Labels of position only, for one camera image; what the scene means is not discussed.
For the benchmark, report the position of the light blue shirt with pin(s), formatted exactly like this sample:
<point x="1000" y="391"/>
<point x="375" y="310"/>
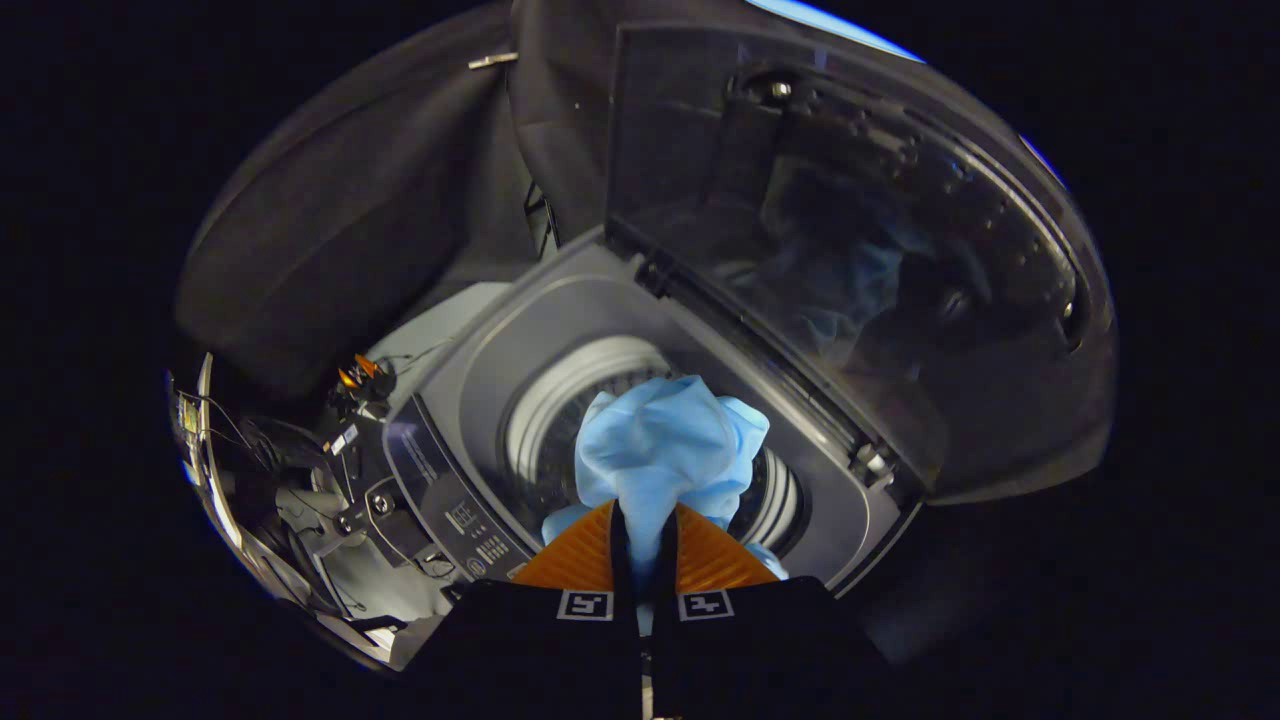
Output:
<point x="660" y="440"/>

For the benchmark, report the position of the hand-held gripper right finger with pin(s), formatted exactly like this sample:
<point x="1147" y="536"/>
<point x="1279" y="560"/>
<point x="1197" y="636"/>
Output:
<point x="668" y="565"/>

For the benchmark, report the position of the chrome metal frame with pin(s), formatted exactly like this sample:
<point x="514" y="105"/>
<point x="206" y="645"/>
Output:
<point x="205" y="450"/>

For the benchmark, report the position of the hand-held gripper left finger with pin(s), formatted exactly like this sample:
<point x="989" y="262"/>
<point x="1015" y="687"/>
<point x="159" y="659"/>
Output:
<point x="620" y="560"/>

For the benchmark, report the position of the orange black clamp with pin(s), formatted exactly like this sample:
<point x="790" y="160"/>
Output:
<point x="358" y="372"/>

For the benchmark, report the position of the silver clip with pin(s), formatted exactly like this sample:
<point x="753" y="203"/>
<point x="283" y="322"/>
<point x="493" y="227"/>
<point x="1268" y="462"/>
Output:
<point x="493" y="60"/>

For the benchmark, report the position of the grey metal bracket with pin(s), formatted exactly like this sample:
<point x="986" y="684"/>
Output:
<point x="380" y="505"/>

